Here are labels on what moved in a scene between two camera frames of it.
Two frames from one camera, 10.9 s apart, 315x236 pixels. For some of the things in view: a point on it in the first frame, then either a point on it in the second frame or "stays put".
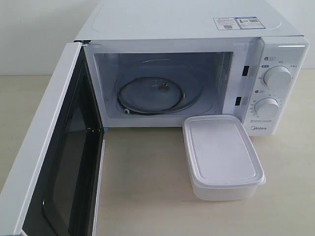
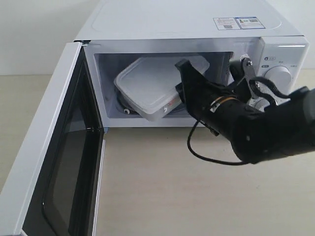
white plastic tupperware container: x=223 y=164 to x=147 y=85
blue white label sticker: x=237 y=23 stays put
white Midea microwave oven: x=153 y=63 stays put
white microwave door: x=54 y=189 stays put
